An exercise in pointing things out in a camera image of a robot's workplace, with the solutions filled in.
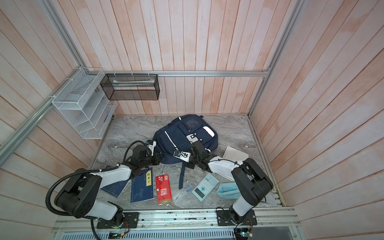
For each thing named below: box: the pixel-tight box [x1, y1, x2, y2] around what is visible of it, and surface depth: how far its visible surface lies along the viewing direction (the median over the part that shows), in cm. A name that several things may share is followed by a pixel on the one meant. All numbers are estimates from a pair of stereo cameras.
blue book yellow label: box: [130, 167, 154, 203], surface depth 85 cm
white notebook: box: [222, 146, 249, 162], surface depth 100 cm
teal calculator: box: [191, 172, 220, 203], surface depth 85 cm
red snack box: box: [155, 174, 173, 205], surface depth 84 cm
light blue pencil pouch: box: [216, 182, 241, 200], surface depth 81 cm
